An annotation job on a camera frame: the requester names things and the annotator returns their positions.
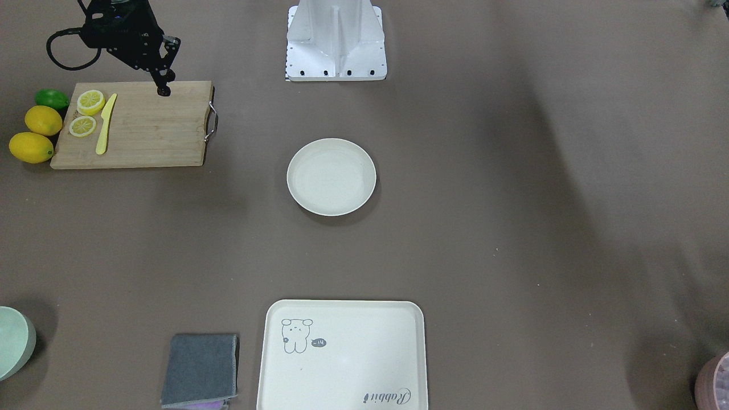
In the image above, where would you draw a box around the round cream plate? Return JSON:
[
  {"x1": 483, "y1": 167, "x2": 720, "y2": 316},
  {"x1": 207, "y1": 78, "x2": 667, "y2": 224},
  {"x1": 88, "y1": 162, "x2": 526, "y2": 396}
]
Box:
[{"x1": 286, "y1": 138, "x2": 378, "y2": 217}]

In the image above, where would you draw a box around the mint green bowl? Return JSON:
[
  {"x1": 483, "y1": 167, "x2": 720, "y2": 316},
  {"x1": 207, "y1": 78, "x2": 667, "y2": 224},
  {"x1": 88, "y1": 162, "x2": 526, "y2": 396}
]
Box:
[{"x1": 1, "y1": 306, "x2": 36, "y2": 381}]

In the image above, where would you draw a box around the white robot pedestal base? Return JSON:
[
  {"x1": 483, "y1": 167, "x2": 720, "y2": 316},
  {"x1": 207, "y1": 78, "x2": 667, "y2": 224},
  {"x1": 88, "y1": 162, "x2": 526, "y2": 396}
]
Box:
[{"x1": 285, "y1": 1, "x2": 388, "y2": 81}]

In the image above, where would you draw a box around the grey folded cloth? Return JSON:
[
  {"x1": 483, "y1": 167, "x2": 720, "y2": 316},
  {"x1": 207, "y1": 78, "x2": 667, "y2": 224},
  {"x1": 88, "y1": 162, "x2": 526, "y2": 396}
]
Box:
[{"x1": 161, "y1": 333, "x2": 239, "y2": 409}]

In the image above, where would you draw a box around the bamboo cutting board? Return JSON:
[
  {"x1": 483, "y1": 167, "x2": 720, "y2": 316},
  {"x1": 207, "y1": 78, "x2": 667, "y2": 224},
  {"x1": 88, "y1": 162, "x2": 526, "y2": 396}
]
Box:
[{"x1": 50, "y1": 80, "x2": 217, "y2": 170}]

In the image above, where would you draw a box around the yellow lemon outer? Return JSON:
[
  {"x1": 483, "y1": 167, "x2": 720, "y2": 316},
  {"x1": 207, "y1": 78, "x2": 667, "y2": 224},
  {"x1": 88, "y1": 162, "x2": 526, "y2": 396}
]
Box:
[{"x1": 9, "y1": 132, "x2": 55, "y2": 164}]

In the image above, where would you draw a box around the green lime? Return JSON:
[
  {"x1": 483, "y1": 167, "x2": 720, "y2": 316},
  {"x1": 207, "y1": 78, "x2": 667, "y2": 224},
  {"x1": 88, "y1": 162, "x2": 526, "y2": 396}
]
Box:
[{"x1": 34, "y1": 88, "x2": 70, "y2": 111}]

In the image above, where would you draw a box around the yellow plastic knife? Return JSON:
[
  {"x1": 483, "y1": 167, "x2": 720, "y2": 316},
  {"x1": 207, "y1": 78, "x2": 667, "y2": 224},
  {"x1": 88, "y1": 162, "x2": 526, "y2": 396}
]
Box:
[{"x1": 95, "y1": 93, "x2": 118, "y2": 155}]

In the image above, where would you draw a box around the lemon slice near lime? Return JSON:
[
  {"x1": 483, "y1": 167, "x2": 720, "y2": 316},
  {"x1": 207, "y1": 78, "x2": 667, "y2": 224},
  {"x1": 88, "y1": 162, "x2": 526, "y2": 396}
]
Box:
[{"x1": 76, "y1": 90, "x2": 106, "y2": 117}]

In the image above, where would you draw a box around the lemon slice outer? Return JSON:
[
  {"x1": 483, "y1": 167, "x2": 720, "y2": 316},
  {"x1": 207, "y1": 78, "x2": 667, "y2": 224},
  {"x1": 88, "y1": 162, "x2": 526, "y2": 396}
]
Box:
[{"x1": 68, "y1": 115, "x2": 97, "y2": 138}]

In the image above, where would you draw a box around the yellow lemon near lime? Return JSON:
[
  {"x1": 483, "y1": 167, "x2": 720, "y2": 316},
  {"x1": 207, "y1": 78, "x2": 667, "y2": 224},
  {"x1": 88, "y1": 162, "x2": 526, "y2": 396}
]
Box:
[{"x1": 24, "y1": 105, "x2": 63, "y2": 137}]

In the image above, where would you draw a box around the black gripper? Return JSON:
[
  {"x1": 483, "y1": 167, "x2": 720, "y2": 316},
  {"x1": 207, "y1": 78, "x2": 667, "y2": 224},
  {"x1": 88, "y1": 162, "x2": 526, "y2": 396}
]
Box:
[{"x1": 78, "y1": 1, "x2": 181, "y2": 87}]

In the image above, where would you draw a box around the cream rabbit tray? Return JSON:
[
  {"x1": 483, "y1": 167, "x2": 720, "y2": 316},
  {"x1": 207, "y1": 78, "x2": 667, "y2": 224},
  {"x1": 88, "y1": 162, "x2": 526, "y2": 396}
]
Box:
[{"x1": 257, "y1": 300, "x2": 429, "y2": 409}]

